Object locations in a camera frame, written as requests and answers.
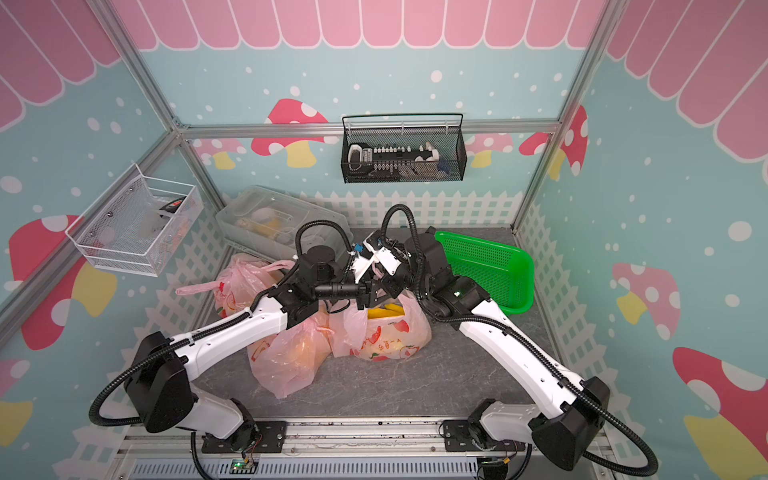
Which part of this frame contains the yellow banana bunch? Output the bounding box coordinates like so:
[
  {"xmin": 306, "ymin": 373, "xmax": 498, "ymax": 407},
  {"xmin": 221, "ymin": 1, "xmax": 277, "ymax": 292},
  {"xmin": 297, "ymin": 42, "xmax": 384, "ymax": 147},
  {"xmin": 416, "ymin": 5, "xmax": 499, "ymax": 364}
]
[{"xmin": 367, "ymin": 303, "xmax": 405, "ymax": 320}]

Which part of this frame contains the pink plastic bag back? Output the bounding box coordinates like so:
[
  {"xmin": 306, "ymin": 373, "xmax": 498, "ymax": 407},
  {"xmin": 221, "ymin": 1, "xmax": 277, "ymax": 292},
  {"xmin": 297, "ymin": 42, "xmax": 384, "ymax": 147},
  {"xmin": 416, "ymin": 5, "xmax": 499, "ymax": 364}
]
[{"xmin": 329, "ymin": 291, "xmax": 432, "ymax": 362}]

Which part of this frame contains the pink plastic bag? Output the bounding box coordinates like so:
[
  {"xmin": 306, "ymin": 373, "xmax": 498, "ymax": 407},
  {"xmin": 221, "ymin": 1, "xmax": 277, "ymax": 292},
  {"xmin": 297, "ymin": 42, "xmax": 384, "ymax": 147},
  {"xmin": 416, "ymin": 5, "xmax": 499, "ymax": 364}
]
[
  {"xmin": 175, "ymin": 253, "xmax": 294, "ymax": 318},
  {"xmin": 246, "ymin": 307, "xmax": 331, "ymax": 399},
  {"xmin": 329, "ymin": 291, "xmax": 432, "ymax": 362}
]

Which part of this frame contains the pink plastic bag front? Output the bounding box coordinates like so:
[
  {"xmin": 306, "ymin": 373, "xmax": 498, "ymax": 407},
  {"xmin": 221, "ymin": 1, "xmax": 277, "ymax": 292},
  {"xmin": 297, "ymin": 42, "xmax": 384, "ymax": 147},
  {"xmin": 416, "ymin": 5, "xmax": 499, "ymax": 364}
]
[{"xmin": 175, "ymin": 253, "xmax": 294, "ymax": 318}]

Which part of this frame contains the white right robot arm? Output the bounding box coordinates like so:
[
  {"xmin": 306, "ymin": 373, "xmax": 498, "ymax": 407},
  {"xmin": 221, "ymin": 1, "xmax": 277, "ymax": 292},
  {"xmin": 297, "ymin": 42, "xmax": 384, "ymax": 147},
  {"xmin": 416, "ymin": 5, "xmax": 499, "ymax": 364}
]
[{"xmin": 376, "ymin": 204, "xmax": 659, "ymax": 477}]

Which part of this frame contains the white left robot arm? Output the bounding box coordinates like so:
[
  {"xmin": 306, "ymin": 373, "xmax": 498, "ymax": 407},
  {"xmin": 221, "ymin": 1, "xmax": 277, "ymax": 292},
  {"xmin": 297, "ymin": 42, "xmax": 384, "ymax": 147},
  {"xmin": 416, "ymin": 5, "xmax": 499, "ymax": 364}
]
[{"xmin": 88, "ymin": 231, "xmax": 386, "ymax": 439}]

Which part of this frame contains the green plastic basket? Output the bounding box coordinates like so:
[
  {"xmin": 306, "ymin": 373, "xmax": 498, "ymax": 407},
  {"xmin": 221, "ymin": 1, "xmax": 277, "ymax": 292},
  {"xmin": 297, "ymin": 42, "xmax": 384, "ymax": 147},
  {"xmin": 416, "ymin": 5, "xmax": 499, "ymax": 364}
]
[{"xmin": 435, "ymin": 231, "xmax": 535, "ymax": 315}]

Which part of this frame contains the clear lidded storage box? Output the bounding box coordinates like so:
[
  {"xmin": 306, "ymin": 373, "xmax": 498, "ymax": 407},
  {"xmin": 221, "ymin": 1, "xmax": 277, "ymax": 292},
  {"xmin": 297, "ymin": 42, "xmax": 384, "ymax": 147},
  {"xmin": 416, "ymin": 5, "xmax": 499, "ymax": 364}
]
[{"xmin": 216, "ymin": 186, "xmax": 353, "ymax": 261}]

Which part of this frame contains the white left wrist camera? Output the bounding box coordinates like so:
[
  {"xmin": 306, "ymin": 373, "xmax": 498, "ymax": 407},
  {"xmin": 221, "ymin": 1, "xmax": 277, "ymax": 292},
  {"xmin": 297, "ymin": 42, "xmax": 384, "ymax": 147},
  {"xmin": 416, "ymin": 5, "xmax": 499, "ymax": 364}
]
[{"xmin": 350, "ymin": 242, "xmax": 376, "ymax": 284}]

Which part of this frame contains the black wire mesh basket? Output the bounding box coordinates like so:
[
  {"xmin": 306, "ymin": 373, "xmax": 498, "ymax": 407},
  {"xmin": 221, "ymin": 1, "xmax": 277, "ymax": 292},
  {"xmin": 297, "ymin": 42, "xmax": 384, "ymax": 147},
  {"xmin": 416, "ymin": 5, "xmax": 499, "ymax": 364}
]
[{"xmin": 340, "ymin": 113, "xmax": 467, "ymax": 184}]

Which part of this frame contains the metal base rail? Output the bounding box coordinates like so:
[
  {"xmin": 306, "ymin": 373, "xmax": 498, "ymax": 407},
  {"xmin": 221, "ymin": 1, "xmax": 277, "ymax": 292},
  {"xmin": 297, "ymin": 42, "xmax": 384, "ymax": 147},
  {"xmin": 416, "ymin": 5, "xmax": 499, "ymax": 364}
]
[{"xmin": 106, "ymin": 417, "xmax": 614, "ymax": 479}]

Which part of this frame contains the white wire mesh basket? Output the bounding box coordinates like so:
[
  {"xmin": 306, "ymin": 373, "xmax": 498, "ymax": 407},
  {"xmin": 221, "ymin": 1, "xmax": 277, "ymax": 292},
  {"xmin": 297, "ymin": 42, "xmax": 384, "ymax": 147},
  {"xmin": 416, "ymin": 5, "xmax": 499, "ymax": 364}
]
[{"xmin": 65, "ymin": 164, "xmax": 204, "ymax": 277}]

